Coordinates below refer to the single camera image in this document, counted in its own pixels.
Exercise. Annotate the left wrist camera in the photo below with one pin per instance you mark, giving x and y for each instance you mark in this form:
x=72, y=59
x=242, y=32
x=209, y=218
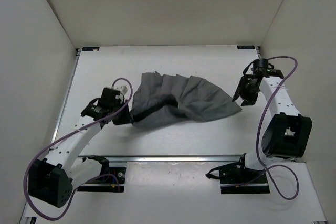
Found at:
x=112, y=98

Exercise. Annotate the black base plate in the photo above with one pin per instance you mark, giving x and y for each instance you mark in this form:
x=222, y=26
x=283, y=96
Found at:
x=111, y=180
x=235, y=179

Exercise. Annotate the left corner label sticker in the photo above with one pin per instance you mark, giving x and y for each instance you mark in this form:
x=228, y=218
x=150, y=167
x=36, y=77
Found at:
x=90, y=49

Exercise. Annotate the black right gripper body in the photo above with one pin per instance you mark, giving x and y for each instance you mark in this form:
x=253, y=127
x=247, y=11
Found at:
x=249, y=91

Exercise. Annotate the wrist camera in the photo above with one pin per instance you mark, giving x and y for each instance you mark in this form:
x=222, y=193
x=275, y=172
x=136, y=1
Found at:
x=112, y=98
x=261, y=65

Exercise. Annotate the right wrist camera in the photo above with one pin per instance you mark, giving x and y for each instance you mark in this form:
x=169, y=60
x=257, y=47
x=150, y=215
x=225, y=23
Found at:
x=261, y=65

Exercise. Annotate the corner label sticker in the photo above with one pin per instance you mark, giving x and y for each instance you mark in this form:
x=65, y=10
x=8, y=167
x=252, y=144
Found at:
x=90, y=49
x=245, y=47

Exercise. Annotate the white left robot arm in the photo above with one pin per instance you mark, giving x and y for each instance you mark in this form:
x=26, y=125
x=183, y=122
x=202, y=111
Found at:
x=55, y=177

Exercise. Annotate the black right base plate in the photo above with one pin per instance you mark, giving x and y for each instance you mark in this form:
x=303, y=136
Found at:
x=235, y=179

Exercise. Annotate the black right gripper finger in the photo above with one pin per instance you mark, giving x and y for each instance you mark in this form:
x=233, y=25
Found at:
x=248, y=101
x=237, y=93

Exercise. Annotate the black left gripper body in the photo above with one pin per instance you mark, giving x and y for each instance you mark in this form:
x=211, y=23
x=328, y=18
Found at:
x=123, y=116

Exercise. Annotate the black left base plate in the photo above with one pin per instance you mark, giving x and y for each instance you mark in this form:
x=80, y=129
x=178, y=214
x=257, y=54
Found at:
x=111, y=180

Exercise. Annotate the right corner label sticker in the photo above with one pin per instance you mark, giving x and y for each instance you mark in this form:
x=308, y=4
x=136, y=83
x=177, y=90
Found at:
x=245, y=47

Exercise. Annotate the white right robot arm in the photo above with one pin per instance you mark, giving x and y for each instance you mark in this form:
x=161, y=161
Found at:
x=288, y=131

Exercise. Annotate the grey pleated skirt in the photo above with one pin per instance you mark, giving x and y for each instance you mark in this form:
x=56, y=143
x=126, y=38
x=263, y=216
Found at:
x=162, y=100

